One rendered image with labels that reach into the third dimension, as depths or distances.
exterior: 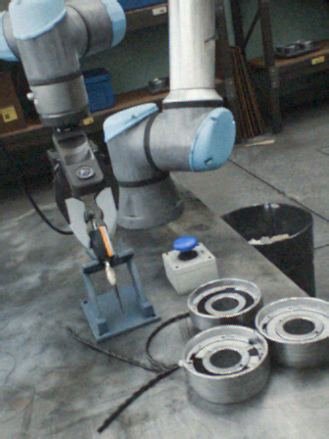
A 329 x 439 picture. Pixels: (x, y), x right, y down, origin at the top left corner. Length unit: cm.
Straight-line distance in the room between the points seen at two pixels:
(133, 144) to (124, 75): 359
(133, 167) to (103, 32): 37
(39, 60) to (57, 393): 44
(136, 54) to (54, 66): 394
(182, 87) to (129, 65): 363
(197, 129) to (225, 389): 55
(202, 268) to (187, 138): 28
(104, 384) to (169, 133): 52
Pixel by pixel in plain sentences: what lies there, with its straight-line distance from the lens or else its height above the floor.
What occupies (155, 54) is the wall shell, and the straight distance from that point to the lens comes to 487.
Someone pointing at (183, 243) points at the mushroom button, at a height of 87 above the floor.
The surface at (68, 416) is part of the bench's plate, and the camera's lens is 84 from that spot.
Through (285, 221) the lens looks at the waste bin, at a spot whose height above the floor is 36.
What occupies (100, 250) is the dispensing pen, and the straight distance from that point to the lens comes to 96.
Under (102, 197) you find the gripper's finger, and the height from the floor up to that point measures 98.
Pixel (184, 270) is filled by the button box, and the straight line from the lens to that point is 101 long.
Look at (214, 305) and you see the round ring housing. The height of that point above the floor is 82.
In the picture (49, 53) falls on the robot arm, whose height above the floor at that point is 120.
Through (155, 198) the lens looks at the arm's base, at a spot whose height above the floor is 86.
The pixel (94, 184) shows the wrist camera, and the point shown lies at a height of 103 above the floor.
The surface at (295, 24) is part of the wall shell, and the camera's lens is 525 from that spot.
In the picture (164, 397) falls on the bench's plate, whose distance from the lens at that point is 82.
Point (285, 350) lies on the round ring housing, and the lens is 82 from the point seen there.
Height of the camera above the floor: 129
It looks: 21 degrees down
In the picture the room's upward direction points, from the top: 12 degrees counter-clockwise
